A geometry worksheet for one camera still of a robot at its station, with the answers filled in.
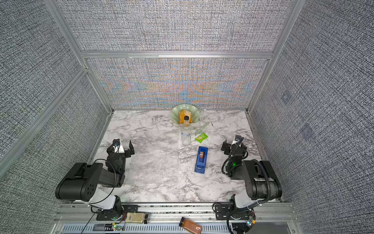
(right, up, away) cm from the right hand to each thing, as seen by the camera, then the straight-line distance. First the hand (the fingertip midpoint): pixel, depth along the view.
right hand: (234, 138), depth 91 cm
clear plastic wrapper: (-19, +6, +18) cm, 26 cm away
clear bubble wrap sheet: (-50, -17, -1) cm, 52 cm away
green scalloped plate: (-24, +18, +22) cm, 37 cm away
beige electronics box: (-54, -36, -22) cm, 69 cm away
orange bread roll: (-33, +16, +15) cm, 40 cm away
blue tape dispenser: (-21, -12, -4) cm, 24 cm away
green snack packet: (-19, -1, +11) cm, 22 cm away
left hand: (-68, -1, -3) cm, 68 cm away
